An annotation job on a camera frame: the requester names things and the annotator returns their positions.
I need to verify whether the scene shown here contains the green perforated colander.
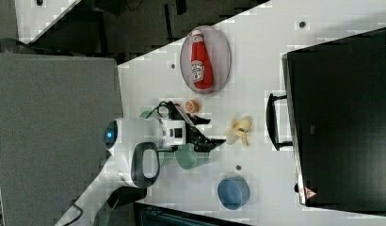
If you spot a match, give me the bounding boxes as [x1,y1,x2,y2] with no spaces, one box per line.
[139,106,165,167]

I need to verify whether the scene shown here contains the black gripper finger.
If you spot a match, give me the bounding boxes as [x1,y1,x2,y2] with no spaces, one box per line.
[189,115,210,125]
[199,136,226,153]

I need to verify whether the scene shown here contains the grey round plate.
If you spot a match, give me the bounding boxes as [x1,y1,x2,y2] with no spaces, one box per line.
[180,26,232,94]

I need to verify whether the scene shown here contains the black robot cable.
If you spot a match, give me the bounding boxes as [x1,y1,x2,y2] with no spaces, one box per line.
[145,101,176,121]

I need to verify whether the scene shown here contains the peeled yellow toy banana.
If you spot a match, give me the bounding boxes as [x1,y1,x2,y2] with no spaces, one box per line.
[224,116,252,147]

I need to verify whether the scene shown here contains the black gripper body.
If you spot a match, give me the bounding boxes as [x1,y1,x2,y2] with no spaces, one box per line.
[167,101,204,152]

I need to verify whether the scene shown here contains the blue bowl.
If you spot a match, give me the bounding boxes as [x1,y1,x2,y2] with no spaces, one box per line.
[217,176,250,210]

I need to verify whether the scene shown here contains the orange slice toy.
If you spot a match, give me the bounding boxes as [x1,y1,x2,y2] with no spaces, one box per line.
[185,100,200,113]

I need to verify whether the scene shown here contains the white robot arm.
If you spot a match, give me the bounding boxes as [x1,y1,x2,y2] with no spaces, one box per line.
[55,101,225,226]

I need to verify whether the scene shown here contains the black toaster oven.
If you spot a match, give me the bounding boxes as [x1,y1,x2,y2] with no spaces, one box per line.
[266,27,386,217]

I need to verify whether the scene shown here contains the red ketchup bottle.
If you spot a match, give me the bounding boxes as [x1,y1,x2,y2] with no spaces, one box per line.
[191,30,214,89]

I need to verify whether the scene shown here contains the green cup with handle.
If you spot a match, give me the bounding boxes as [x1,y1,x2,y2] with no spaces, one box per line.
[174,144,209,170]

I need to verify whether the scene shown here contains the black cylinder cup lower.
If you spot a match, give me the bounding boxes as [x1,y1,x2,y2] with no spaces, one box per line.
[107,186,147,208]

